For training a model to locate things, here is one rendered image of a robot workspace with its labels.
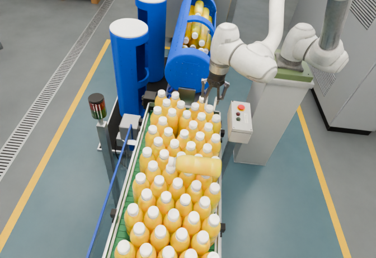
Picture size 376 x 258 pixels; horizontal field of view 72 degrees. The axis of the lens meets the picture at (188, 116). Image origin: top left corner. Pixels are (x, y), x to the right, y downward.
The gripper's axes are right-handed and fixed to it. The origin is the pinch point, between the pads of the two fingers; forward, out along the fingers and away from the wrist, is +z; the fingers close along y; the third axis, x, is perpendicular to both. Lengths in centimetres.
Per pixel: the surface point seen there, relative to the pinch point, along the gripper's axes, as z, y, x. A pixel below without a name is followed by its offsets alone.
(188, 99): 15.6, 10.8, -17.5
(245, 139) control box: 9.7, -19.6, 12.0
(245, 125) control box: 3.1, -17.8, 8.9
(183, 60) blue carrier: -5.7, 16.9, -25.0
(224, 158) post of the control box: 39.0, -15.1, 3.9
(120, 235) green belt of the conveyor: 23, 31, 60
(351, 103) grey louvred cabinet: 69, -147, -104
